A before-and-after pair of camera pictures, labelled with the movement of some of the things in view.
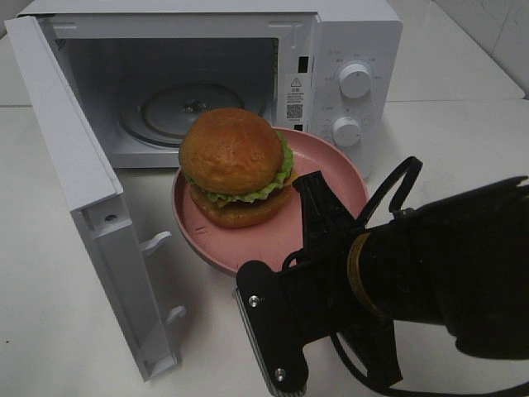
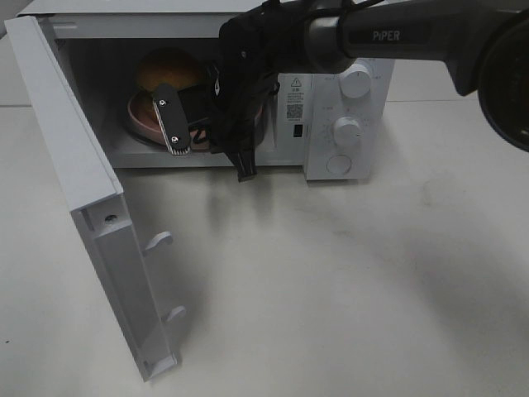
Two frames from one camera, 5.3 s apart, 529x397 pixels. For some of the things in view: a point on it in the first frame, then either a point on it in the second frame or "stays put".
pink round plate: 226,247 → 144,121
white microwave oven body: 152,67 stays put
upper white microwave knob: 355,81 stays put
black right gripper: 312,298 → 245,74
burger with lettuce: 237,167 → 167,65
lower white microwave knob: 346,131 stays put
